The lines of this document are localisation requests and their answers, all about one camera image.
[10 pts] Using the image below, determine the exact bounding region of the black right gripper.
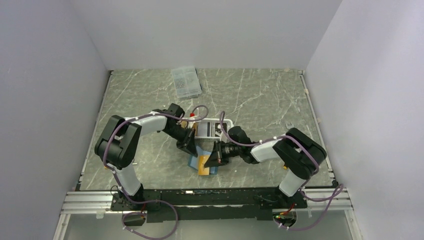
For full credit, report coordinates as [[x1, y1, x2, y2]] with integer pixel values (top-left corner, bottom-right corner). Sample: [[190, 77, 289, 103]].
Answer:
[[204, 140, 242, 168]]

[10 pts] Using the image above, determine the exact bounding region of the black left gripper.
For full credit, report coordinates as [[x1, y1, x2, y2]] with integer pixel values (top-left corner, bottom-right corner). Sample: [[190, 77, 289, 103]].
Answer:
[[164, 124, 198, 158]]

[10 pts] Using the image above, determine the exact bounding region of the gold credit card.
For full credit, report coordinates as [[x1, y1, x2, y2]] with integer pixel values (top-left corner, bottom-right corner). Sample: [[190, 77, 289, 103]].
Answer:
[[197, 155, 210, 176]]

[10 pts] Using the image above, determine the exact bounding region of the blue card holder wallet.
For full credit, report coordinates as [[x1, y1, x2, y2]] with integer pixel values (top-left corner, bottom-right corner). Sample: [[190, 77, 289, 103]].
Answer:
[[187, 146, 218, 176]]

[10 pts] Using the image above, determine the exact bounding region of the white plastic basket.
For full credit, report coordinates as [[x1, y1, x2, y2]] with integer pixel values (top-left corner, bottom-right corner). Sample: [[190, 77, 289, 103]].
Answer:
[[188, 118, 226, 141]]

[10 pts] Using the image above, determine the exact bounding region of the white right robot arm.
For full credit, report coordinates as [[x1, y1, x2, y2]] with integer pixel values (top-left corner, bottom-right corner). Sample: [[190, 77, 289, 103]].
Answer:
[[203, 126, 327, 208]]

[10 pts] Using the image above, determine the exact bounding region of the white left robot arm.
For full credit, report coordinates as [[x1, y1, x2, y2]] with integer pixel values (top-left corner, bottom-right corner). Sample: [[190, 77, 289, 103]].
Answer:
[[94, 103, 198, 210]]

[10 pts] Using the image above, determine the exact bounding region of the white striped credit card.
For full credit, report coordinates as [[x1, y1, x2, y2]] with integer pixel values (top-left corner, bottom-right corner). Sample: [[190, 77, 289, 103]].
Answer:
[[196, 121, 215, 139]]

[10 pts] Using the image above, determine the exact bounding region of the black credit card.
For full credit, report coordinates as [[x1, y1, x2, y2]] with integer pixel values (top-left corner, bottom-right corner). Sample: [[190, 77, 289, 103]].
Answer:
[[214, 121, 228, 137]]

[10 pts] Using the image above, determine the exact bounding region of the clear plastic screw box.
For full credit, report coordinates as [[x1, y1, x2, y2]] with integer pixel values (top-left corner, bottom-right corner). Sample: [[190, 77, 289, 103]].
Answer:
[[171, 66, 202, 99]]

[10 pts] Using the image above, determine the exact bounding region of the chrome open-end wrench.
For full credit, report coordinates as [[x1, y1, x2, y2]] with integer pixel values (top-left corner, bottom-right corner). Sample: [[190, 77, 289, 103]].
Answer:
[[285, 122, 294, 130]]

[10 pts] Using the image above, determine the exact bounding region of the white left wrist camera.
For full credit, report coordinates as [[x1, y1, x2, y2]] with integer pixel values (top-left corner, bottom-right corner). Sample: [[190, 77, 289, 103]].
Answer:
[[185, 112, 201, 130]]

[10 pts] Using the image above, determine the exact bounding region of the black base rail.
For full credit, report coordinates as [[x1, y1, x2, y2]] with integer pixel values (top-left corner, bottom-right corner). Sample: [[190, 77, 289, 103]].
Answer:
[[110, 187, 308, 223]]

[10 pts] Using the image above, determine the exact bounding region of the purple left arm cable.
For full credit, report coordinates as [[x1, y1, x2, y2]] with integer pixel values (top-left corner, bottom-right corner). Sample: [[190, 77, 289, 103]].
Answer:
[[101, 104, 210, 239]]

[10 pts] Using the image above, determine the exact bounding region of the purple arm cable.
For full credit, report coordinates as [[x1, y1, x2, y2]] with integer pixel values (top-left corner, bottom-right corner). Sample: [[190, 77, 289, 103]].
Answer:
[[218, 110, 345, 204], [101, 104, 210, 239]]

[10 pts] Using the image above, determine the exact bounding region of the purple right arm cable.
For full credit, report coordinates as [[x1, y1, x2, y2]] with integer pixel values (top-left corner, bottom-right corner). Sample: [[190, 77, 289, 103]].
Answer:
[[218, 110, 345, 204]]

